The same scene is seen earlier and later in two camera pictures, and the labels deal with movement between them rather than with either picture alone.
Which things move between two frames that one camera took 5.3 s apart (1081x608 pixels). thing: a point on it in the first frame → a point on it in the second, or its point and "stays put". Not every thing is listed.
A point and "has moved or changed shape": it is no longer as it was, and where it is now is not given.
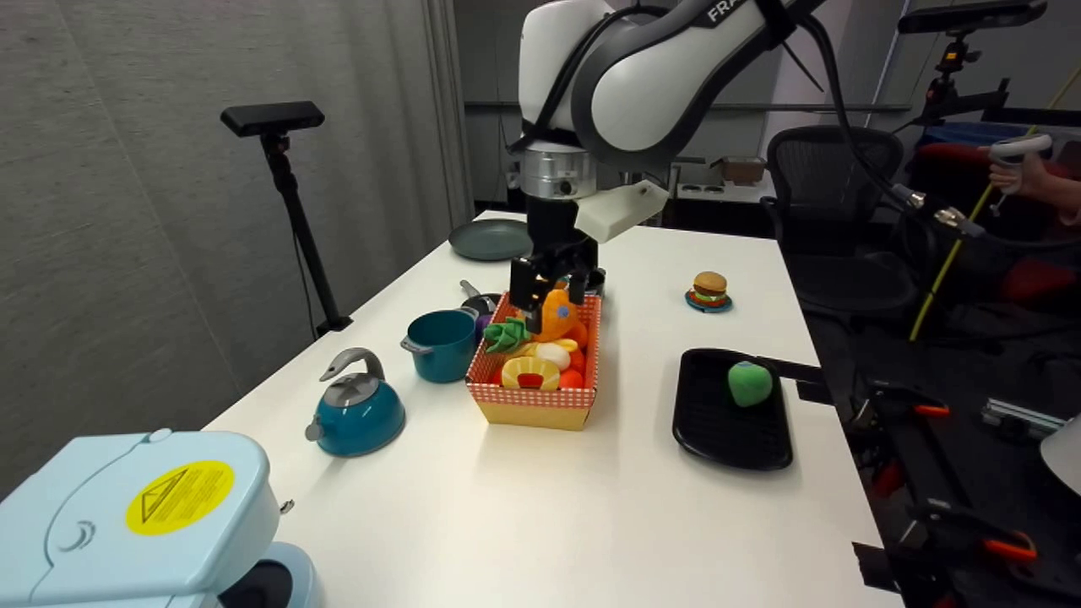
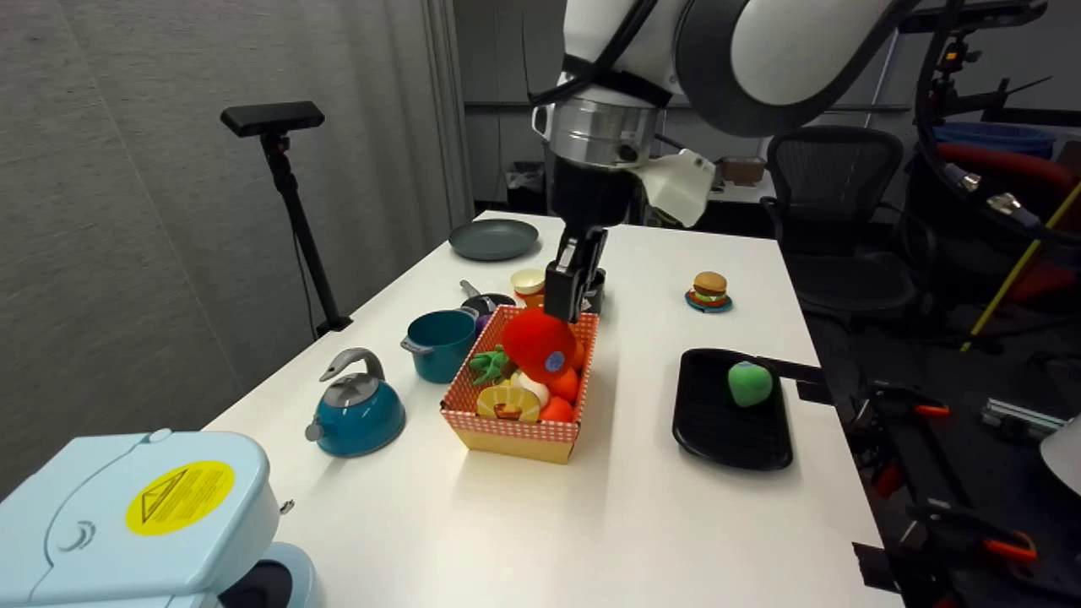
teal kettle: x=357 y=416 stays put
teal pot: x=442 y=342 stays put
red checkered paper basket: x=537 y=368 has moved or changed shape
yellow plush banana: x=523 y=366 → x=517 y=396
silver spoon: x=474 y=298 stays put
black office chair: x=854 y=249 stays put
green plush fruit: x=752 y=383 stays put
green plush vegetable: x=508 y=335 → x=488 y=366
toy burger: x=711 y=292 stays put
